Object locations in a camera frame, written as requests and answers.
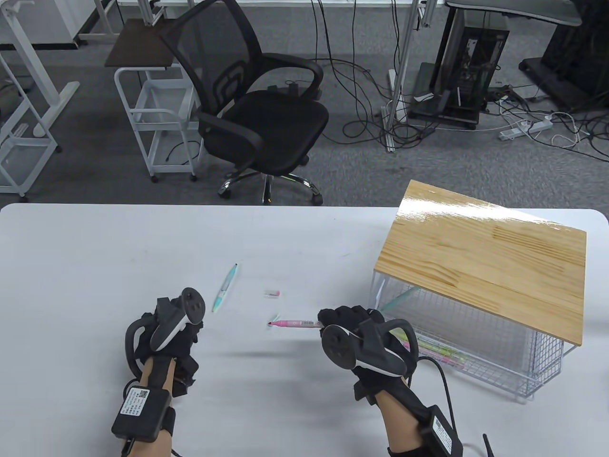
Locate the person's left hand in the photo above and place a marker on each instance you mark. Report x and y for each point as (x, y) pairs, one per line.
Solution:
(188, 335)

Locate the person's right hand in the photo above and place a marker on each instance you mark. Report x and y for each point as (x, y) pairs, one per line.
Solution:
(352, 315)

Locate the pink double-ended highlighter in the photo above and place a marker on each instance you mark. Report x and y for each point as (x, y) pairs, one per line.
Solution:
(457, 364)
(295, 323)

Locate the pink highlighter cap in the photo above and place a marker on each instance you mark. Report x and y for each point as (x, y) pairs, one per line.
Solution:
(272, 293)

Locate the person's right forearm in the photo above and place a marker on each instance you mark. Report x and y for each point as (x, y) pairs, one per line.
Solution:
(399, 423)

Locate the person's left forearm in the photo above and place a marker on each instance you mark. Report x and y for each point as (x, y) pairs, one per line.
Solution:
(159, 376)

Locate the grey black hand tracker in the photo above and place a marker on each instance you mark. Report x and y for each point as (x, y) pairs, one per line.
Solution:
(166, 328)
(338, 347)

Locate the black wrist-worn box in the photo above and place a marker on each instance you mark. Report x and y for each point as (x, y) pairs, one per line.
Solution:
(142, 412)
(442, 431)

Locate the black mesh office chair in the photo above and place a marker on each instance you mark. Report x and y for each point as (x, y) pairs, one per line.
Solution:
(266, 119)

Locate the white power strip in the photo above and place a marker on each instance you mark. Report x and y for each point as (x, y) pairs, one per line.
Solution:
(523, 128)

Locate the white standing desk leg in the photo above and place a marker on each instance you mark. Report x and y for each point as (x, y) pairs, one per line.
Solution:
(56, 102)

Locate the black computer tower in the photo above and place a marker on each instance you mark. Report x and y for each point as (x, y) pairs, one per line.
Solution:
(471, 62)

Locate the white cart with brown top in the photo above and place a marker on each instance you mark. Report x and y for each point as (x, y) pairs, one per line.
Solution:
(142, 45)

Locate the black stand base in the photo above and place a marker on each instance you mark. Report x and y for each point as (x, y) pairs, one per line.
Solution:
(571, 57)

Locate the white cabinet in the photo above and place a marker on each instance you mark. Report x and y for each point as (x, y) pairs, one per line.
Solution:
(57, 19)

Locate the grey desk top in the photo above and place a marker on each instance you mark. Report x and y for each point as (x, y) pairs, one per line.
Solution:
(523, 12)

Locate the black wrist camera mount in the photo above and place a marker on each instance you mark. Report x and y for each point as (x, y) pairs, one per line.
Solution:
(185, 376)
(364, 390)

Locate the aluminium frame leg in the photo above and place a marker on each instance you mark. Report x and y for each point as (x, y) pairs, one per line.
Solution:
(403, 62)

